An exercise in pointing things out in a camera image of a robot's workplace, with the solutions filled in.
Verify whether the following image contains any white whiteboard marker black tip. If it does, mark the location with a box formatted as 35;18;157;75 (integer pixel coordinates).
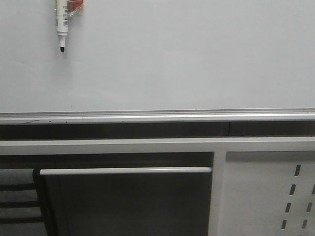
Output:
55;0;68;53

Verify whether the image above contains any large white whiteboard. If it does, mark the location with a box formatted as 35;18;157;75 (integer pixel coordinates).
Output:
0;0;315;124

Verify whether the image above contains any dark grey panel white rim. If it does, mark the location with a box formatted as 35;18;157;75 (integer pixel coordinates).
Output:
39;167;212;236

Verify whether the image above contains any white perforated metal panel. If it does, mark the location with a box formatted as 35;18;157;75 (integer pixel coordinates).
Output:
220;151;315;236

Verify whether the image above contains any red clear marker holder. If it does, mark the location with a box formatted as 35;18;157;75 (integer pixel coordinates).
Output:
67;0;84;17

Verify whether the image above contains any white metal whiteboard stand frame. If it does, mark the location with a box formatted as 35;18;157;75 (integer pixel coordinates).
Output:
0;137;315;236

